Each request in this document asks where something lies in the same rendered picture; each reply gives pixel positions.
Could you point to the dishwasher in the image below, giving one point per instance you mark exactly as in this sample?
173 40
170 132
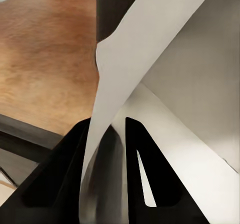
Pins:
23 147

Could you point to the countertop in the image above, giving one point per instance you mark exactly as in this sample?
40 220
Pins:
48 74

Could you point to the paper coffee filter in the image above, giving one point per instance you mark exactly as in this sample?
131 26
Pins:
174 66

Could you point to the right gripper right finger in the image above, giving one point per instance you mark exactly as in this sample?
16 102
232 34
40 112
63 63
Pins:
174 203

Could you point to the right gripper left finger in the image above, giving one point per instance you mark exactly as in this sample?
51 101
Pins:
50 194

